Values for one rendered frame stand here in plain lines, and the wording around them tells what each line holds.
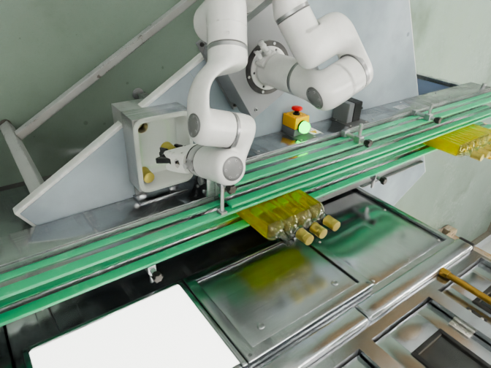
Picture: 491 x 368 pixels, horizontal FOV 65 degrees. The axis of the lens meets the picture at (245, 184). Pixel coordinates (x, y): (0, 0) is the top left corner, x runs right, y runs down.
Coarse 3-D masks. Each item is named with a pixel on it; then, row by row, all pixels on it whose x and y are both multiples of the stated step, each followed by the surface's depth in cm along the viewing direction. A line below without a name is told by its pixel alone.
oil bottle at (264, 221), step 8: (248, 208) 122; (256, 208) 122; (264, 208) 123; (240, 216) 127; (248, 216) 123; (256, 216) 119; (264, 216) 119; (272, 216) 119; (256, 224) 120; (264, 224) 116; (272, 224) 115; (280, 224) 116; (264, 232) 117; (272, 232) 115
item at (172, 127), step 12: (132, 120) 105; (144, 120) 102; (156, 120) 112; (168, 120) 114; (180, 120) 113; (144, 132) 111; (156, 132) 113; (168, 132) 116; (180, 132) 115; (144, 144) 113; (156, 144) 115; (180, 144) 118; (144, 156) 114; (156, 156) 117; (156, 168) 119; (156, 180) 116; (168, 180) 116; (180, 180) 117
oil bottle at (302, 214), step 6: (276, 198) 129; (282, 198) 129; (288, 198) 129; (282, 204) 126; (288, 204) 126; (294, 204) 126; (300, 204) 126; (294, 210) 123; (300, 210) 123; (306, 210) 123; (300, 216) 121; (306, 216) 122; (300, 222) 121
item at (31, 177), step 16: (192, 0) 162; (176, 16) 161; (144, 32) 156; (128, 48) 155; (112, 64) 154; (80, 80) 151; (64, 96) 148; (48, 112) 147; (0, 128) 153; (32, 128) 146; (16, 144) 137; (16, 160) 130; (32, 160) 133; (32, 176) 118
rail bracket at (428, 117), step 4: (432, 104) 164; (432, 108) 165; (412, 112) 172; (416, 112) 171; (420, 112) 170; (428, 112) 166; (424, 116) 168; (428, 116) 166; (432, 116) 166; (428, 120) 167; (436, 120) 164; (440, 120) 164
